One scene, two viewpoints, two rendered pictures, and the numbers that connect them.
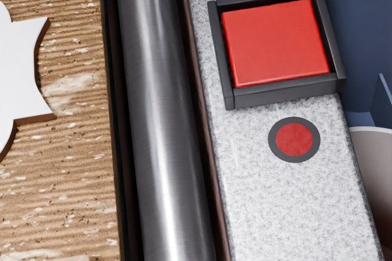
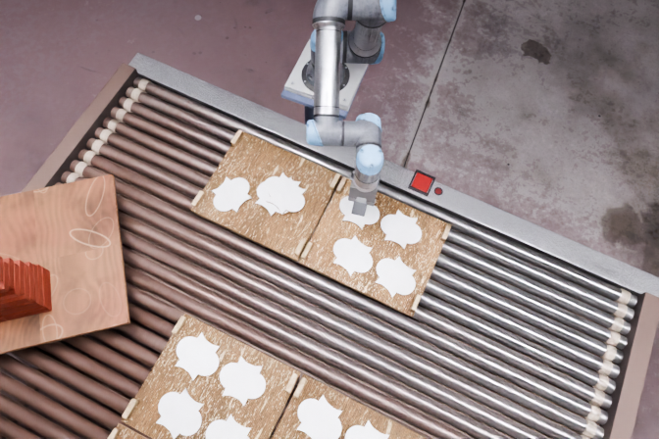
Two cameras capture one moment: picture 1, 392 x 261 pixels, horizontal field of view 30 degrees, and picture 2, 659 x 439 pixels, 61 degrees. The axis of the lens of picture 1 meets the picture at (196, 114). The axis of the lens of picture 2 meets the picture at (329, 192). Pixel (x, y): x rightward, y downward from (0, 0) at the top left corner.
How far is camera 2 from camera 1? 1.69 m
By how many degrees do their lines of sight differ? 30
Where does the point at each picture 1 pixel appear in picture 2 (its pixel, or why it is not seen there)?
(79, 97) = (415, 214)
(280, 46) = (424, 181)
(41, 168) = (425, 224)
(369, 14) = not seen: hidden behind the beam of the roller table
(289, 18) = (419, 177)
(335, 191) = (449, 191)
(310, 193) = (447, 195)
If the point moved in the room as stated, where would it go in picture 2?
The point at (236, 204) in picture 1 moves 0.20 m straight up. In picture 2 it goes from (443, 205) to (457, 180)
